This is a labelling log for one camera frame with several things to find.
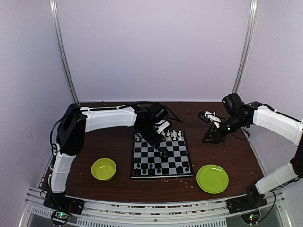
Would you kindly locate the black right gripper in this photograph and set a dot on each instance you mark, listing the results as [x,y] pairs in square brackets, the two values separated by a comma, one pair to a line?
[218,137]

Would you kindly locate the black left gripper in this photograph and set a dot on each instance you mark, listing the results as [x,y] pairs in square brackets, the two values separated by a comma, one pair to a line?
[154,143]

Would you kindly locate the black and grey chessboard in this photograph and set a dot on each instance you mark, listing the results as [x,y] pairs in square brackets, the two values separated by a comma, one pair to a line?
[169,160]

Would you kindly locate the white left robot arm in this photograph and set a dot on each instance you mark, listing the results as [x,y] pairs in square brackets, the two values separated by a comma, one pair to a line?
[148,119]

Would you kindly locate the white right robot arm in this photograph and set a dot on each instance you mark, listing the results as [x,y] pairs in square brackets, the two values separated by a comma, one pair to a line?
[273,130]

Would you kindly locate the green plate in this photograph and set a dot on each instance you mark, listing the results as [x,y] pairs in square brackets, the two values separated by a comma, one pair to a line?
[212,179]

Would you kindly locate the green bowl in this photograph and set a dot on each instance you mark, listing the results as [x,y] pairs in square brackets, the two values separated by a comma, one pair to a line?
[103,169]

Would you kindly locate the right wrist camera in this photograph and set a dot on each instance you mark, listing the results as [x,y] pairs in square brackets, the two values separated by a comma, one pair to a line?
[208,117]

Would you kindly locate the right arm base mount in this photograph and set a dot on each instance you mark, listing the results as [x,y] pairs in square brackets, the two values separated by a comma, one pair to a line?
[252,200]

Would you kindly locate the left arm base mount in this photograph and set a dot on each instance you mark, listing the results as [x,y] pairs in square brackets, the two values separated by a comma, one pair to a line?
[59,201]

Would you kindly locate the right aluminium corner post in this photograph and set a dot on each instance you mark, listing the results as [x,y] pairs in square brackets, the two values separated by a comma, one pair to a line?
[248,42]

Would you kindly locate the aluminium corner post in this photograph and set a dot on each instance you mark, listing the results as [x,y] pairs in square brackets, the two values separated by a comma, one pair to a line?
[62,52]
[248,42]

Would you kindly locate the left aluminium corner post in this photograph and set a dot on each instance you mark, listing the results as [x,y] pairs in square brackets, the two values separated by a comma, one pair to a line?
[62,52]

